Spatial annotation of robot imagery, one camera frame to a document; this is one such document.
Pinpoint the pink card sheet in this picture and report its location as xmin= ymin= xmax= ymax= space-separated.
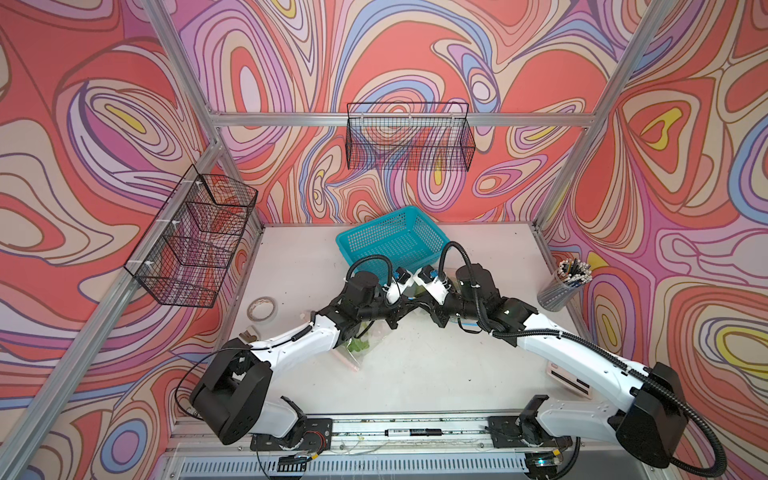
xmin=546 ymin=362 xmax=592 ymax=399

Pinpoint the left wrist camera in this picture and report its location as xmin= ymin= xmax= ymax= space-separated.
xmin=386 ymin=267 xmax=414 ymax=305

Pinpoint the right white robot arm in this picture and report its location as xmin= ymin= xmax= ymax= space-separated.
xmin=415 ymin=264 xmax=727 ymax=478

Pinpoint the back black wire basket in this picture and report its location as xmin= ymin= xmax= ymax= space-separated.
xmin=345 ymin=100 xmax=476 ymax=172

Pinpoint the black wire basket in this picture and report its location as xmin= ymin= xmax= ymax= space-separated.
xmin=345 ymin=100 xmax=476 ymax=172
xmin=123 ymin=166 xmax=258 ymax=308

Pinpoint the zip bag with blue slider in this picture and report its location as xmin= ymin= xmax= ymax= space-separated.
xmin=406 ymin=265 xmax=438 ymax=299

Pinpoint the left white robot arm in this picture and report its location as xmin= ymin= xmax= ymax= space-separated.
xmin=190 ymin=267 xmax=413 ymax=447

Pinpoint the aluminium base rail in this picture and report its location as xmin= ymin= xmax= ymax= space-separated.
xmin=151 ymin=410 xmax=665 ymax=479

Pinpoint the white tape roll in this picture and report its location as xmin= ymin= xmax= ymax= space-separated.
xmin=246 ymin=296 xmax=277 ymax=324

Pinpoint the clear cup of pencils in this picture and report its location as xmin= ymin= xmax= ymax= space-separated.
xmin=537 ymin=258 xmax=593 ymax=312

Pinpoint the teal plastic basket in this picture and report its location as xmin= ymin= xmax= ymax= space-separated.
xmin=336 ymin=206 xmax=449 ymax=272

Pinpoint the small brown clip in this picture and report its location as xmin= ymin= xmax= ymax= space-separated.
xmin=239 ymin=326 xmax=259 ymax=343

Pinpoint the left black wire basket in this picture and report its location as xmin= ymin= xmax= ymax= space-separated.
xmin=123 ymin=166 xmax=258 ymax=308

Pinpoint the zip bag with pink slider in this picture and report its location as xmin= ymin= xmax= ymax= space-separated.
xmin=332 ymin=321 xmax=391 ymax=372

